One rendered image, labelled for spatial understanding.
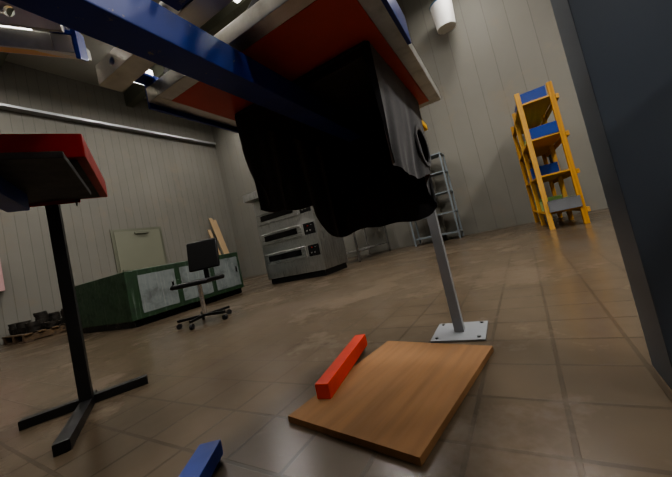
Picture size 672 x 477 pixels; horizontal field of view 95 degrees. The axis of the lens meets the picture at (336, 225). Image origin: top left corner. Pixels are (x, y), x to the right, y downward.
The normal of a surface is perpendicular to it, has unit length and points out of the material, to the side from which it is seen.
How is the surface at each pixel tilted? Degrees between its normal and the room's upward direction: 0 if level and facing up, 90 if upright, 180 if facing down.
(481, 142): 90
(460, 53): 90
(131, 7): 90
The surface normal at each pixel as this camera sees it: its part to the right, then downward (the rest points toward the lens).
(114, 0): 0.85, -0.22
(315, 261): -0.49, 0.06
